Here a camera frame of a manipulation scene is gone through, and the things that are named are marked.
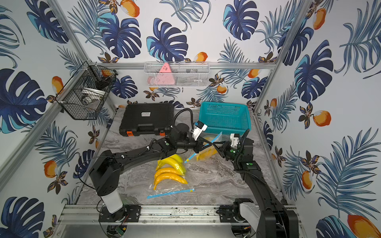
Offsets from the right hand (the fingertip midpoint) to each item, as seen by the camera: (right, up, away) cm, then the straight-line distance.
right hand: (213, 143), depth 80 cm
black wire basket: (-68, +27, -1) cm, 73 cm away
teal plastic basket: (+17, +16, +37) cm, 43 cm away
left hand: (-2, +1, -6) cm, 7 cm away
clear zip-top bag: (+1, +2, +7) cm, 8 cm away
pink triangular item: (-28, +39, +10) cm, 49 cm away
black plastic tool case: (-44, +14, +26) cm, 53 cm away
